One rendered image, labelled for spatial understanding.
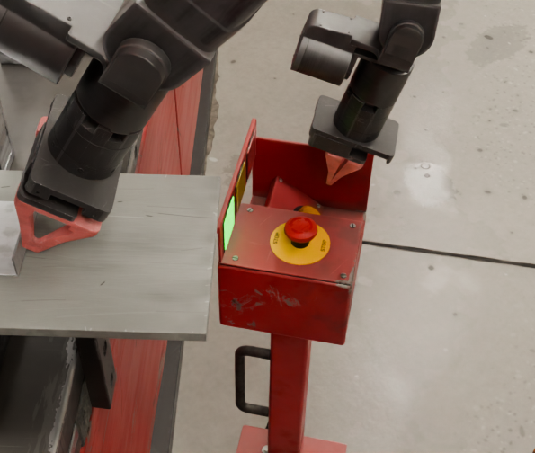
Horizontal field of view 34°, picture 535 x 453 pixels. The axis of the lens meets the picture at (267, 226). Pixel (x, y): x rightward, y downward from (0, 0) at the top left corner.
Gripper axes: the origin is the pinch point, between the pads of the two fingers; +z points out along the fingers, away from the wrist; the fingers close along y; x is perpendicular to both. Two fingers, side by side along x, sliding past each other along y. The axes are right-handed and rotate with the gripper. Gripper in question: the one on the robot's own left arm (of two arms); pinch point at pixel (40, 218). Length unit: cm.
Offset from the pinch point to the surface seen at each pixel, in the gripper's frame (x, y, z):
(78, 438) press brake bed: 12.5, 8.1, 18.1
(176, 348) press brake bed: 50, -56, 84
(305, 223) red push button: 30.7, -20.4, 6.1
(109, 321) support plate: 6.8, 9.2, -2.3
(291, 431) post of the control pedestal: 56, -21, 48
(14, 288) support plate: -0.1, 6.3, 1.9
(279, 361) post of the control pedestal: 45, -22, 34
